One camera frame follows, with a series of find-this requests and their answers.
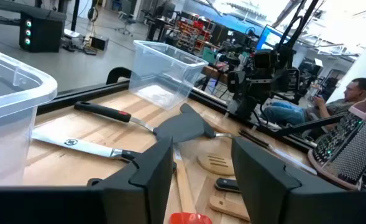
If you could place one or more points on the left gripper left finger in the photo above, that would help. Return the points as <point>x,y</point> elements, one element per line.
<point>123,199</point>

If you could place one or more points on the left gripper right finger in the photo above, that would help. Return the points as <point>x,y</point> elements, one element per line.
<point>279,199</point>

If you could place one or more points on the slotted wooden spoon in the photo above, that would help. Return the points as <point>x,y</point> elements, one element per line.
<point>215,163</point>

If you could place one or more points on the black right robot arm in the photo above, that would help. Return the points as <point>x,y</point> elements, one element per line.
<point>245,109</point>

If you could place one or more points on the blue lit monitor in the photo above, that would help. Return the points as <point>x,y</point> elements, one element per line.
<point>269,37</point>

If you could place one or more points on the person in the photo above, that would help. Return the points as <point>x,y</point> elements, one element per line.
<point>341,107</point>

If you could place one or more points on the red parts shelf rack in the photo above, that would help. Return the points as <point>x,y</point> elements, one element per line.
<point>195,34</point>

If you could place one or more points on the pink box grater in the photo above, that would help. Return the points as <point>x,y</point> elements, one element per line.
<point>356,149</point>

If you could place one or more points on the clear plastic storage bin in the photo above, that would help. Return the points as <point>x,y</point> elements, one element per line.
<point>170,74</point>
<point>11,124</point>

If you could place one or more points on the grey office chair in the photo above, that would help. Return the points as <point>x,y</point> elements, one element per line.
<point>126,21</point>

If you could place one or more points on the small black box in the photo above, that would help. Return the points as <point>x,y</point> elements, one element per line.
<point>99,43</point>

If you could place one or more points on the black computer tower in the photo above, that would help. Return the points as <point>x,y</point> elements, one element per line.
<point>43,34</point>

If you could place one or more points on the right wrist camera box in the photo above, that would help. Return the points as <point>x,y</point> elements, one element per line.
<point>265,59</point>

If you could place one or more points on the black curved frame bracket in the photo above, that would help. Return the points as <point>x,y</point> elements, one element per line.
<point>119,70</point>

